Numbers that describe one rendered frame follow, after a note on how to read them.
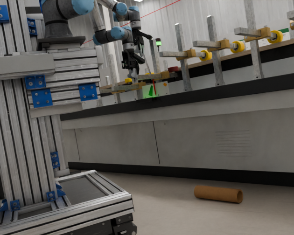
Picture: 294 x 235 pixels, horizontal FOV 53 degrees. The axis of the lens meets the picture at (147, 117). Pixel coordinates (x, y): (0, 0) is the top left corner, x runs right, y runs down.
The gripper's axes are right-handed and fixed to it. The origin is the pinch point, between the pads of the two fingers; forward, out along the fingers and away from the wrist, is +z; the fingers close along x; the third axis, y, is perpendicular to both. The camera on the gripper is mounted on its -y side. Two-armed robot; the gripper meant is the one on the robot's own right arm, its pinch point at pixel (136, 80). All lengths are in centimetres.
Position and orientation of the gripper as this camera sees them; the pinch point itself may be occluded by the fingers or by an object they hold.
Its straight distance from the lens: 199.8
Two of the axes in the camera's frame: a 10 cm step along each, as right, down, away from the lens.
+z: 1.5, 9.9, 0.4
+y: -6.9, 1.3, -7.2
